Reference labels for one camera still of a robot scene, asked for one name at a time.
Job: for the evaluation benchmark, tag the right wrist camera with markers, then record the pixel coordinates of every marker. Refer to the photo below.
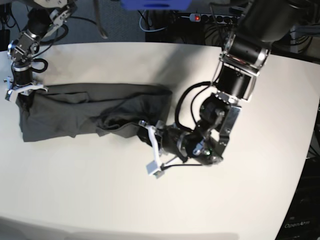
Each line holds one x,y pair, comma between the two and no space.
11,96

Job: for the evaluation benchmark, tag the black OpenArm base box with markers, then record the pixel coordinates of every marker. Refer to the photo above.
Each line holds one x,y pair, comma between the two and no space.
302,221

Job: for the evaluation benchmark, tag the white power strip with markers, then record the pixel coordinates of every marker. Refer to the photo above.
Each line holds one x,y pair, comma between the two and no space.
209,19

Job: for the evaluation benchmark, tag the grey T-shirt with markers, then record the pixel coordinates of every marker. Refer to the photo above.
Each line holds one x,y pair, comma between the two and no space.
69,110

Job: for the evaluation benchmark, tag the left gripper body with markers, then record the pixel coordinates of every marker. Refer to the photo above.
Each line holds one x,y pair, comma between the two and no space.
165,139

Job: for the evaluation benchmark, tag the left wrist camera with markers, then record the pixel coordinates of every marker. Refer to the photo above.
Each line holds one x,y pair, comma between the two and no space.
155,169

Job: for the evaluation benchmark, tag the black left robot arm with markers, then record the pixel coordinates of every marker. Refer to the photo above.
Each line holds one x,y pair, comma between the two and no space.
244,53

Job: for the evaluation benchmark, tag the blue plastic box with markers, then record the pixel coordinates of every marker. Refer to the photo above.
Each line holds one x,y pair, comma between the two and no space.
155,4

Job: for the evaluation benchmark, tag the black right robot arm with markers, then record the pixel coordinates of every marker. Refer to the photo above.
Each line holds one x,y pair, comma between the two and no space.
44,20

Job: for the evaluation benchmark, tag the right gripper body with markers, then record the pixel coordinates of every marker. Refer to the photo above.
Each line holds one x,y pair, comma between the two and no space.
23,81

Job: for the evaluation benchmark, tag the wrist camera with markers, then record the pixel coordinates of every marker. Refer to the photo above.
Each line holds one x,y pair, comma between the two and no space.
11,96
155,169

